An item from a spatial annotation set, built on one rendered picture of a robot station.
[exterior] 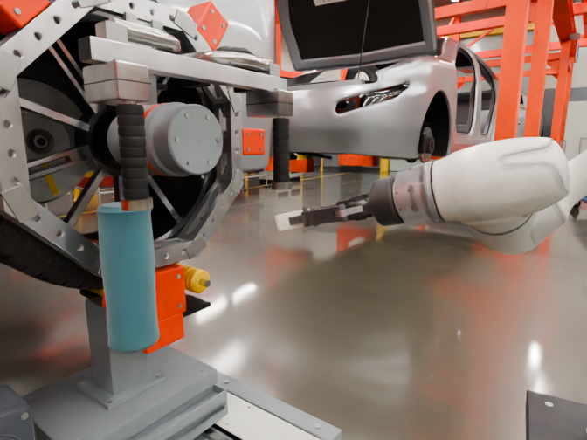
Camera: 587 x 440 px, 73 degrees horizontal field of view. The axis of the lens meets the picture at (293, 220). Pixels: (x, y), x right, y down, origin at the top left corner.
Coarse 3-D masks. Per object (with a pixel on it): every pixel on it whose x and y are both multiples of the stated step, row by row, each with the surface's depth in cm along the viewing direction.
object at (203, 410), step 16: (192, 400) 108; (208, 400) 110; (224, 400) 111; (176, 416) 103; (192, 416) 102; (208, 416) 106; (144, 432) 97; (160, 432) 95; (176, 432) 98; (192, 432) 102
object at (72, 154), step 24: (48, 48) 74; (72, 72) 79; (168, 96) 107; (192, 96) 102; (72, 120) 79; (96, 120) 82; (96, 144) 87; (48, 168) 76; (96, 168) 85; (120, 168) 92; (120, 192) 88; (168, 192) 112; (192, 192) 106; (72, 216) 81; (168, 216) 101; (96, 240) 96
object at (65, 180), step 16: (32, 80) 103; (32, 96) 104; (48, 96) 107; (64, 96) 110; (64, 112) 110; (80, 112) 114; (32, 128) 101; (48, 128) 103; (64, 128) 106; (64, 144) 107; (64, 160) 107; (64, 176) 112; (80, 176) 116; (32, 192) 106; (48, 192) 109; (64, 192) 112
